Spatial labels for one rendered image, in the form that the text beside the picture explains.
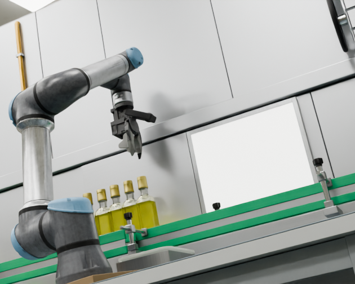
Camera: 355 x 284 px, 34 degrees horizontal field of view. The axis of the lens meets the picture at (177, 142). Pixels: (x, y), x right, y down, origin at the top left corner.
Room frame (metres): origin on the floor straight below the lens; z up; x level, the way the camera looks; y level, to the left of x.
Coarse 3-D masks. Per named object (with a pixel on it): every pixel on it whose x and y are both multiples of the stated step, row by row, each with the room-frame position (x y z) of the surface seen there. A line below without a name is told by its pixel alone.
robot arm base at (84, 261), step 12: (96, 240) 1.55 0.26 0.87; (60, 252) 1.53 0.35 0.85; (72, 252) 1.51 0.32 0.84; (84, 252) 1.51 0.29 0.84; (96, 252) 1.53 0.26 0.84; (60, 264) 1.52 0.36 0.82; (72, 264) 1.50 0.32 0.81; (84, 264) 1.51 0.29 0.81; (96, 264) 1.52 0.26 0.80; (108, 264) 1.56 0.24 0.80; (60, 276) 1.52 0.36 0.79; (72, 276) 1.50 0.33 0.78; (84, 276) 1.50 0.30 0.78
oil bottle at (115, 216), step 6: (114, 204) 2.06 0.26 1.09; (120, 204) 2.06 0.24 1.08; (108, 210) 2.07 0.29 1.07; (114, 210) 2.06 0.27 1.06; (120, 210) 2.05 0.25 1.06; (114, 216) 2.06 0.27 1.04; (120, 216) 2.05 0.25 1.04; (114, 222) 2.06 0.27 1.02; (120, 222) 2.05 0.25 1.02; (114, 228) 2.06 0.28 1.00
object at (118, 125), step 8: (120, 104) 2.02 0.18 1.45; (128, 104) 2.02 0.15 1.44; (112, 112) 2.05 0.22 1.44; (120, 112) 2.04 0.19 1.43; (120, 120) 2.02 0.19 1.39; (128, 120) 2.01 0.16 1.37; (112, 128) 2.04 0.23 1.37; (120, 128) 2.03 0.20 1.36; (136, 128) 2.05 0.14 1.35; (120, 136) 2.06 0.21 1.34
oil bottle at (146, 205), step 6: (138, 198) 2.02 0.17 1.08; (144, 198) 2.01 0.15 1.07; (150, 198) 2.02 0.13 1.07; (138, 204) 2.02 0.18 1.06; (144, 204) 2.01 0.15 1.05; (150, 204) 2.01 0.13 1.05; (138, 210) 2.02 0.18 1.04; (144, 210) 2.01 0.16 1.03; (150, 210) 2.01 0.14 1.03; (156, 210) 2.05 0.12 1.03; (138, 216) 2.03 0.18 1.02; (144, 216) 2.02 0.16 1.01; (150, 216) 2.01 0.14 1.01; (156, 216) 2.04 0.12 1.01; (144, 222) 2.02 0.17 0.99; (150, 222) 2.01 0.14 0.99; (156, 222) 2.03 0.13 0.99
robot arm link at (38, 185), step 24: (24, 96) 1.63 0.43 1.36; (24, 120) 1.62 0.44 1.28; (48, 120) 1.65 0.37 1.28; (24, 144) 1.64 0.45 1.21; (48, 144) 1.66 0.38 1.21; (24, 168) 1.63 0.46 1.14; (48, 168) 1.64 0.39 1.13; (24, 192) 1.63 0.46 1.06; (48, 192) 1.63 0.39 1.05; (24, 216) 1.60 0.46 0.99; (24, 240) 1.60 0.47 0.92
